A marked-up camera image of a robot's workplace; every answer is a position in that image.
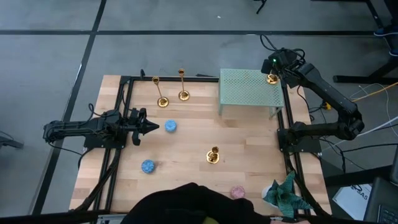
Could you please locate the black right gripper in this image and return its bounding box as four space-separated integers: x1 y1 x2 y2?
261 58 307 88

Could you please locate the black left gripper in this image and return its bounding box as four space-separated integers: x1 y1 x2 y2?
126 107 160 146

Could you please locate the blue ball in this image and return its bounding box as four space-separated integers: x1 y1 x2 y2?
164 119 178 134
141 159 156 174

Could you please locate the tall gold candlestick holder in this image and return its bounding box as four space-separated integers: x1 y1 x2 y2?
177 68 191 102
151 76 170 108

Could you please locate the short gold candlestick holder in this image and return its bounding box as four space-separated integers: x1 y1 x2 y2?
205 146 220 165

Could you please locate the pink patterned candle bowl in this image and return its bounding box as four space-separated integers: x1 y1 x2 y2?
230 185 246 200

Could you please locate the green perforated metal shelf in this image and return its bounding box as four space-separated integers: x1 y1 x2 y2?
218 68 285 119

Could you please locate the black stand leg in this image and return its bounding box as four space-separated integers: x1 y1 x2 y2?
253 0 268 15

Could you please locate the green plant in white pot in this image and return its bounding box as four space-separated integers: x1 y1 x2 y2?
262 170 313 218

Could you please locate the grey stand foot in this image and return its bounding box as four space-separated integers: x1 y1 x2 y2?
0 130 25 150

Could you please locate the white printed box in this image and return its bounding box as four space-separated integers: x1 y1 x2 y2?
331 183 373 221

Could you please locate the black laptop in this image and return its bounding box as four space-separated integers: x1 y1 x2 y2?
363 176 398 224

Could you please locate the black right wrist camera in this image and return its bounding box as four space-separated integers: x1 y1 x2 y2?
271 49 297 66

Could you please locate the black aluminium table frame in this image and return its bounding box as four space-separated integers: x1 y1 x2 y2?
70 74 332 224

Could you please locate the black desk frame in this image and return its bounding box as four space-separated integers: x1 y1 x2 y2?
310 0 398 85

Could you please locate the yellow floor cable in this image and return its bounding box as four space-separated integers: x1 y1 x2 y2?
350 81 398 103

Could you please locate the thick white floor cable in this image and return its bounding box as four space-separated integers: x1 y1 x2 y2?
357 115 398 138

